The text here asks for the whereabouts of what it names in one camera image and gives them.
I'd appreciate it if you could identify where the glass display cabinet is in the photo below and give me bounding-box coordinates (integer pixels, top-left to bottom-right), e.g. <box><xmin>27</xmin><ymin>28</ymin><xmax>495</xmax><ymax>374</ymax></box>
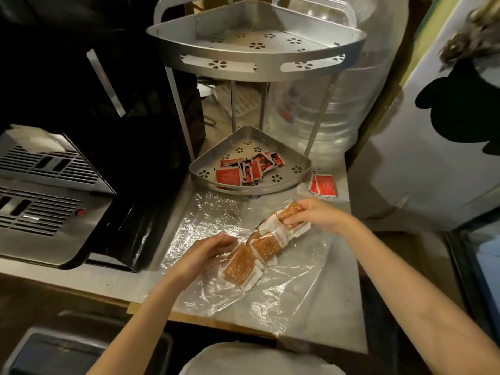
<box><xmin>445</xmin><ymin>218</ymin><xmax>500</xmax><ymax>336</ymax></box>

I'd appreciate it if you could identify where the person's right hand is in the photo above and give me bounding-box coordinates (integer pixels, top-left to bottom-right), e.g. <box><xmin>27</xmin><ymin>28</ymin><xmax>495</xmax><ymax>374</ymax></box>
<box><xmin>281</xmin><ymin>198</ymin><xmax>354</xmax><ymax>236</ymax></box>

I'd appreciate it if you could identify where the black coffee machine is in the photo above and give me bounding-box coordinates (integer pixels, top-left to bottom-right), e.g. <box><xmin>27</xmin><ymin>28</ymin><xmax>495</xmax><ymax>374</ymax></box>
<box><xmin>0</xmin><ymin>0</ymin><xmax>206</xmax><ymax>274</ymax></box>

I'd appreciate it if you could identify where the silver two-tier corner rack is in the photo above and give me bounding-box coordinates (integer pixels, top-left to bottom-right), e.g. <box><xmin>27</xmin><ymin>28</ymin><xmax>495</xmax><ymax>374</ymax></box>
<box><xmin>146</xmin><ymin>0</ymin><xmax>368</xmax><ymax>196</ymax></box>

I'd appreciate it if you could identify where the pile of brown packets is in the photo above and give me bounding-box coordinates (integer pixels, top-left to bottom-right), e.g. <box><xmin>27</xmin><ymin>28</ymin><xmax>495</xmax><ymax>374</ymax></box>
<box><xmin>222</xmin><ymin>215</ymin><xmax>312</xmax><ymax>292</ymax></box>

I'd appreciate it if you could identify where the grey waste bin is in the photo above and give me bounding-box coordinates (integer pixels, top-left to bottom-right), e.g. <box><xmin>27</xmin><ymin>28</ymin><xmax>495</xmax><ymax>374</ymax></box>
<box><xmin>0</xmin><ymin>311</ymin><xmax>173</xmax><ymax>375</ymax></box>

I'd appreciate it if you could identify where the clear plastic bag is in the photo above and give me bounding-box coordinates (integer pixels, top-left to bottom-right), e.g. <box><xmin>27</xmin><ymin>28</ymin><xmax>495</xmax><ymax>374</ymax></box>
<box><xmin>161</xmin><ymin>190</ymin><xmax>333</xmax><ymax>337</ymax></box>

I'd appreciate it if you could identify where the large clear water bottle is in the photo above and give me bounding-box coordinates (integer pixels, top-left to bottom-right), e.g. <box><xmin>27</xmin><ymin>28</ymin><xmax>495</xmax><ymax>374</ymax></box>
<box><xmin>266</xmin><ymin>0</ymin><xmax>397</xmax><ymax>170</ymax></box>

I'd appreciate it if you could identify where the brown sugar sachet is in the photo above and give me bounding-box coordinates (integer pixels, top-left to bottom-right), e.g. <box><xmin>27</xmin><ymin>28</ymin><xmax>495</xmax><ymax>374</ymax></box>
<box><xmin>278</xmin><ymin>202</ymin><xmax>304</xmax><ymax>231</ymax></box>

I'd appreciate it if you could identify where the pile of red packets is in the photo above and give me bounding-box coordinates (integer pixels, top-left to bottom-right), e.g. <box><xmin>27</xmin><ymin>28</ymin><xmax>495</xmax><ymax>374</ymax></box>
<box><xmin>215</xmin><ymin>151</ymin><xmax>286</xmax><ymax>187</ymax></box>

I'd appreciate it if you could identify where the person's white garment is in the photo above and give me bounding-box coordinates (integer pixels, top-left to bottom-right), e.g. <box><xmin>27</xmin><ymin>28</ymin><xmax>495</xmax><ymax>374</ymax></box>
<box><xmin>179</xmin><ymin>341</ymin><xmax>346</xmax><ymax>375</ymax></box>

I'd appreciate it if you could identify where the person's left forearm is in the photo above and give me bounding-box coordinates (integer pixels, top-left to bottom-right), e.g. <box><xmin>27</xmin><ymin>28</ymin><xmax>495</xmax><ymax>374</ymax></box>
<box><xmin>87</xmin><ymin>269</ymin><xmax>189</xmax><ymax>375</ymax></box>

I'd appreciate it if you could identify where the person's left hand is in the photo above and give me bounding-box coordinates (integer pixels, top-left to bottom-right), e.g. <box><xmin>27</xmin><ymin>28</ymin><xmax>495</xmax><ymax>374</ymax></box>
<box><xmin>168</xmin><ymin>232</ymin><xmax>239</xmax><ymax>288</ymax></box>

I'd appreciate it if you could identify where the person's right forearm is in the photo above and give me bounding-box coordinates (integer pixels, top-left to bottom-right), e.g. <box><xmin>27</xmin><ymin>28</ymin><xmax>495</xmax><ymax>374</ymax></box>
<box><xmin>339</xmin><ymin>215</ymin><xmax>500</xmax><ymax>375</ymax></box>

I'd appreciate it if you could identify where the silver drip tray grille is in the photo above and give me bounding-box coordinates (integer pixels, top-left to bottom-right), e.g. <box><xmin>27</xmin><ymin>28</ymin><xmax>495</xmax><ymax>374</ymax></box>
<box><xmin>0</xmin><ymin>125</ymin><xmax>116</xmax><ymax>268</ymax></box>

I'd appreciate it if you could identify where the white panel with black shape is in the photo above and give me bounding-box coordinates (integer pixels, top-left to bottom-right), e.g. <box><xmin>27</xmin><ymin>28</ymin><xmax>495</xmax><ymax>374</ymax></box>
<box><xmin>347</xmin><ymin>0</ymin><xmax>500</xmax><ymax>233</ymax></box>

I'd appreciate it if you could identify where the white ribbed tray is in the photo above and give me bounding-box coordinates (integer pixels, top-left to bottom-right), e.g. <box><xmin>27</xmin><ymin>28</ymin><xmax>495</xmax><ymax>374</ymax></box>
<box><xmin>214</xmin><ymin>83</ymin><xmax>261</xmax><ymax>118</ymax></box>

